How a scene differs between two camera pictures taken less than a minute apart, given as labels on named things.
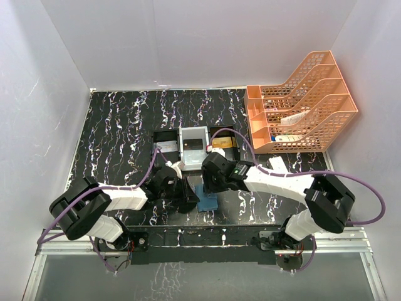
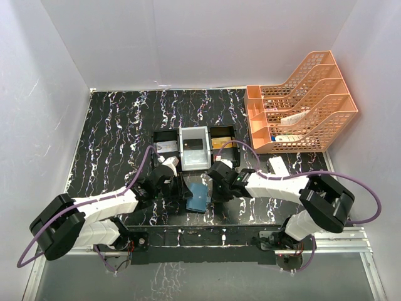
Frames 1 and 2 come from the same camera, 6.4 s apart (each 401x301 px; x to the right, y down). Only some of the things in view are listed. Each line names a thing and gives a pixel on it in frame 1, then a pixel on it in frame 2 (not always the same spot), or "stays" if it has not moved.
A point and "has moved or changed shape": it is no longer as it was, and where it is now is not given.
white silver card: (168, 146) stays
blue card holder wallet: (207, 201) has moved or changed shape
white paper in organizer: (294, 118) stays
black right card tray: (231, 153) stays
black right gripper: (209, 187) → (217, 197)
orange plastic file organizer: (305, 113) stays
